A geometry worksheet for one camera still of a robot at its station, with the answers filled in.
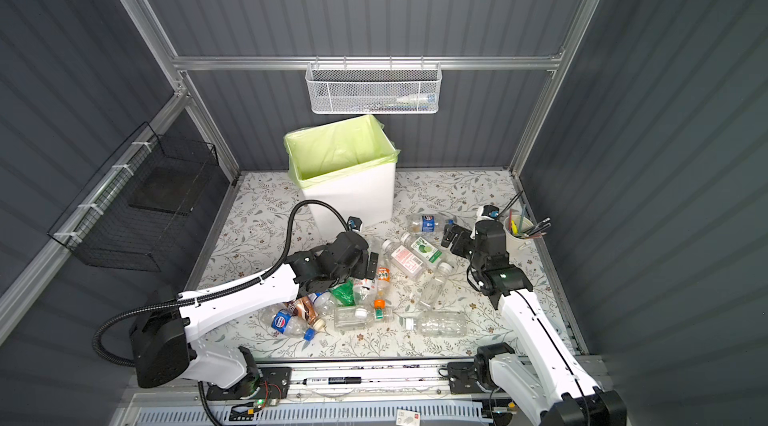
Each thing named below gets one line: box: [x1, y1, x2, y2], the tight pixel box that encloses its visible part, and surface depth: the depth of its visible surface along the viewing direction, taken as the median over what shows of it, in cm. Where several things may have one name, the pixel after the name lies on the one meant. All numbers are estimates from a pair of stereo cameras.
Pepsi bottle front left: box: [261, 303, 317, 341], surface depth 81 cm
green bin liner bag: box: [284, 114, 400, 190], surface depth 94 cm
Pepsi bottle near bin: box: [408, 214, 455, 233], surface depth 104 cm
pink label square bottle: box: [382, 239, 427, 279], surface depth 93 cm
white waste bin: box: [284, 114, 400, 235], surface depth 93 cm
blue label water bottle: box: [308, 290, 337, 318], surface depth 84 cm
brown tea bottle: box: [287, 296, 325, 331], surface depth 83 cm
